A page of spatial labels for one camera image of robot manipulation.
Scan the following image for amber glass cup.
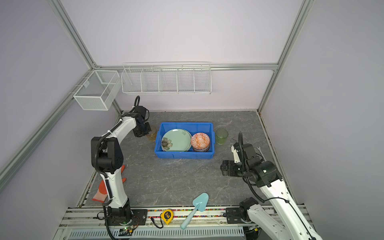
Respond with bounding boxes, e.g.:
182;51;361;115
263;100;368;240
147;126;158;142

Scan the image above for teal plastic shovel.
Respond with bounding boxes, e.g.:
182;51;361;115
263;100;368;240
180;193;209;230

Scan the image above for orange patterned bowl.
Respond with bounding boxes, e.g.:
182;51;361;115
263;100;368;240
191;133;211;152

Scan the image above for blue plastic bin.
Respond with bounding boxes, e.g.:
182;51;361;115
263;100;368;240
154;122;216;160

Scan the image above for metal wrench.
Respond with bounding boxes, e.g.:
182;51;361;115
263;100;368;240
257;146;266;161

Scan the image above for green rimmed bottom plate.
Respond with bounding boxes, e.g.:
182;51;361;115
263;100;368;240
161;129;192;152

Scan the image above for red work glove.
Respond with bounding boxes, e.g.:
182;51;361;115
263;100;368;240
92;165;128;208

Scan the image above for white mesh basket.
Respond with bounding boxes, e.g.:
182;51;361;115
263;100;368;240
74;70;122;111

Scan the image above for white wire rack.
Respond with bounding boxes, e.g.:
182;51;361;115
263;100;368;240
121;62;212;95

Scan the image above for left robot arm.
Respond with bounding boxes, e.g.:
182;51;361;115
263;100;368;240
91;96;151;225

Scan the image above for green glass cup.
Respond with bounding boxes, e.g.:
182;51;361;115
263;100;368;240
215;129;229;145

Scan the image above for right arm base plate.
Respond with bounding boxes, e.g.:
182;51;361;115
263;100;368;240
223;207;249;224

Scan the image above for yellow tape measure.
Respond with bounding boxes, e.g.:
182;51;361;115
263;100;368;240
160;209;174;225

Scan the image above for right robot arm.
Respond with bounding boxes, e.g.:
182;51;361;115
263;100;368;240
220;133;321;240

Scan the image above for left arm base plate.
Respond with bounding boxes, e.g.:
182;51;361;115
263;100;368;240
107;208;148;227

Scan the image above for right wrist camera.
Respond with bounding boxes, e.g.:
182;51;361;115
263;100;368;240
231;143;241;164

